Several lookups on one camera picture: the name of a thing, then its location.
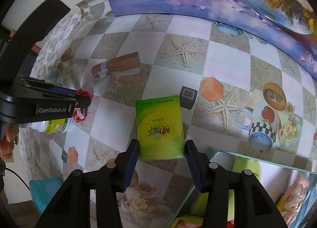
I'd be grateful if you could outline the pink fabric scrunchie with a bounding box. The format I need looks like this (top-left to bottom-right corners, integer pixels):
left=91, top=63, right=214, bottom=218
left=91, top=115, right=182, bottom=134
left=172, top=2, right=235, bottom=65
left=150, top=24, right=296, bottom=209
left=280, top=177, right=309, bottom=227

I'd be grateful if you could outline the lime green cloth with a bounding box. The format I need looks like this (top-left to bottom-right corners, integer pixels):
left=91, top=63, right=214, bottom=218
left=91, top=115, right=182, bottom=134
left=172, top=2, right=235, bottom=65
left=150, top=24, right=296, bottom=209
left=189, top=155, right=262, bottom=218

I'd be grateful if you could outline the red white knot toy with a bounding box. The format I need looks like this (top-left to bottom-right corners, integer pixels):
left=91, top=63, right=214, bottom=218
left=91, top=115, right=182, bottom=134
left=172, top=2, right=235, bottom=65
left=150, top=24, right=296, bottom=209
left=73, top=88, right=93, bottom=123

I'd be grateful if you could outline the pink white striped towel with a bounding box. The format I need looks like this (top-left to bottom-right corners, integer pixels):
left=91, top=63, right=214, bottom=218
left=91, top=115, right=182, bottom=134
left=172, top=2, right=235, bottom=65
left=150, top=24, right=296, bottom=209
left=175, top=220, right=234, bottom=228

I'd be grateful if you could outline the green tissue packet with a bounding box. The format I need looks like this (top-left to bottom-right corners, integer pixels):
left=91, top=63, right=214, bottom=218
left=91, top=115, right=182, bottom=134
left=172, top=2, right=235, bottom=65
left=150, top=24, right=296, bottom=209
left=135, top=95, right=185, bottom=161

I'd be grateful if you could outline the yellow sponge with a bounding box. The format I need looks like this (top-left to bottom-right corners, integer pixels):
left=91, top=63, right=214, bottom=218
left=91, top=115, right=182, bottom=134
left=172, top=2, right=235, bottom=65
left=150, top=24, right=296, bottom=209
left=276, top=194, right=286, bottom=213

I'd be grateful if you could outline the light blue face mask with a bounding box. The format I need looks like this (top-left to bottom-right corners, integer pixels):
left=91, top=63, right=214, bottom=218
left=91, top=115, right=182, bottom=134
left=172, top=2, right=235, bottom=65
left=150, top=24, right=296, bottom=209
left=294, top=188, right=316, bottom=227

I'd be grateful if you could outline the left hand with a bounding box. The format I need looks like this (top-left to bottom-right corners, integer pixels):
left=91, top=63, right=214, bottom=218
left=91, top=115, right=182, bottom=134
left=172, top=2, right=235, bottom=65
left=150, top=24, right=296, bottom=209
left=0, top=124, right=19, bottom=160

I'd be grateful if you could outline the teal toy box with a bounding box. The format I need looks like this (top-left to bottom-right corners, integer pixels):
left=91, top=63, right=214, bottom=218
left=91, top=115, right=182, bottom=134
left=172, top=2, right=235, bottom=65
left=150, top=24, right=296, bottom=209
left=29, top=177, right=62, bottom=214

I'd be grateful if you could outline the teal shallow box tray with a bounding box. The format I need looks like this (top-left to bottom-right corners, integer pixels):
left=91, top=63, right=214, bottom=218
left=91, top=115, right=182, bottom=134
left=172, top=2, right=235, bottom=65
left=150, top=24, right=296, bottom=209
left=171, top=140, right=316, bottom=227

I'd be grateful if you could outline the white green pill bottle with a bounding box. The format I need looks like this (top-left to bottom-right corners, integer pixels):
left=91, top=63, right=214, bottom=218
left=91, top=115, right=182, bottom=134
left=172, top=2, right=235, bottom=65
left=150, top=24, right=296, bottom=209
left=19, top=118, right=74, bottom=133

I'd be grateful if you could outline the black cable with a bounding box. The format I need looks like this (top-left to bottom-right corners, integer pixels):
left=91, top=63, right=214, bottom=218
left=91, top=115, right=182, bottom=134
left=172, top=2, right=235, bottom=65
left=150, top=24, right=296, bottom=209
left=4, top=167, right=31, bottom=191

